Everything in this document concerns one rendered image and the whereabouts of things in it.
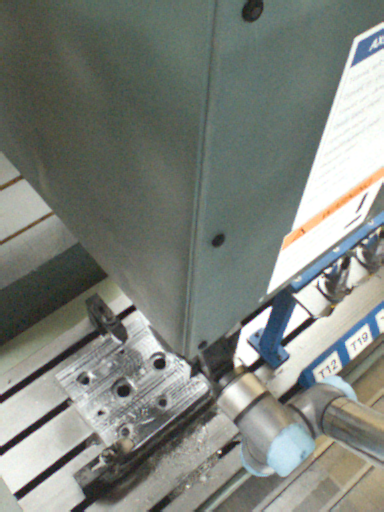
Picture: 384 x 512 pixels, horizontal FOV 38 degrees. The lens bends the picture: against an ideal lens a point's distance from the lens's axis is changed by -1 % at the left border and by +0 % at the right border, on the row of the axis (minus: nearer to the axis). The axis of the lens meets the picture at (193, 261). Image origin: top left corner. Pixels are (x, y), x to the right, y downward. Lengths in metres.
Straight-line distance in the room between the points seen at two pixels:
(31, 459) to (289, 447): 0.63
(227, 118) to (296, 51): 0.05
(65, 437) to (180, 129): 1.04
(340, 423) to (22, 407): 0.71
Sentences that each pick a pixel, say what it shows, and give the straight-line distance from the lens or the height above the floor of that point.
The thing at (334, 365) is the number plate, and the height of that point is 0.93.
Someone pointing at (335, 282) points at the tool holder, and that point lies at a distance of 1.07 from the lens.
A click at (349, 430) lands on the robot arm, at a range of 0.94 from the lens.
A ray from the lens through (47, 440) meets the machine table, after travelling 1.31.
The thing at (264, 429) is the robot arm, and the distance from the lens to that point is 0.87.
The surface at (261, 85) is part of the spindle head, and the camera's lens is 0.32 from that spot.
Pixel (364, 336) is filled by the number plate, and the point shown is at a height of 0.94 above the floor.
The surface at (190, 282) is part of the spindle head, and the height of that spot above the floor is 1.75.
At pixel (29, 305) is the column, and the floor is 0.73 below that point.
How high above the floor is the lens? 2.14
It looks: 58 degrees down
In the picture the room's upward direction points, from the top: 5 degrees clockwise
